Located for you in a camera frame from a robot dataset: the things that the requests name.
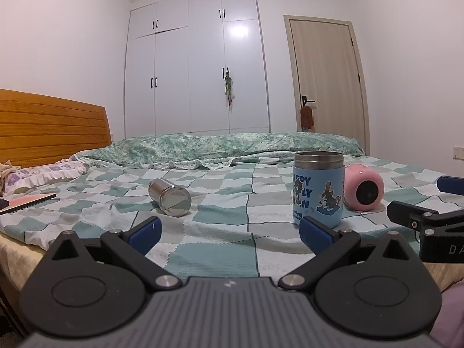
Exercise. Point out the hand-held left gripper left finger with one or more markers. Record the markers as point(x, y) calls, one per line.
point(145, 235)

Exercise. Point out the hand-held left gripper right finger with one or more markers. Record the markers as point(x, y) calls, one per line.
point(314, 235)

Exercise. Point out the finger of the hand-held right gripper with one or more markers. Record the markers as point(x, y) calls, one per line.
point(449, 185)
point(406, 214)

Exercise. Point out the stainless steel cup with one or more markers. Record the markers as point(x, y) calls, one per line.
point(170, 197)

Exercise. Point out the blue cartoon print cup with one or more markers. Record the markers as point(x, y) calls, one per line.
point(319, 192)

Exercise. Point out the person's pink clothing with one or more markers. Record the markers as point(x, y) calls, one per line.
point(451, 319)

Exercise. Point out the checkered green bedsheet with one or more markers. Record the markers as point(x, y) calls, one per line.
point(232, 210)

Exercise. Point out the green floral quilt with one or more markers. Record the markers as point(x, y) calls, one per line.
point(224, 148)

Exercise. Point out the purple floral pillow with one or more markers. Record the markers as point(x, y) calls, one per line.
point(40, 176)

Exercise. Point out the pink notebook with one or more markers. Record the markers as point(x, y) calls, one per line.
point(27, 202)

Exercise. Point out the beige mattress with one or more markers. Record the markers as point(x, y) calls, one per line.
point(18, 261)

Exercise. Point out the wooden headboard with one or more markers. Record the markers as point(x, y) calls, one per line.
point(50, 130)

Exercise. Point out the beige cloth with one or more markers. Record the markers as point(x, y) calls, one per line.
point(8, 176)

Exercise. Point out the beige wooden door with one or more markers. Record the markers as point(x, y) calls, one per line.
point(326, 76)

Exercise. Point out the green hanging ornament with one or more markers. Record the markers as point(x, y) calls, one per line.
point(228, 87)

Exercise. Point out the white wardrobe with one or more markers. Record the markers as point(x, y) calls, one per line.
point(195, 65)

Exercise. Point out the wall socket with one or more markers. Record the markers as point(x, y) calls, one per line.
point(458, 152)

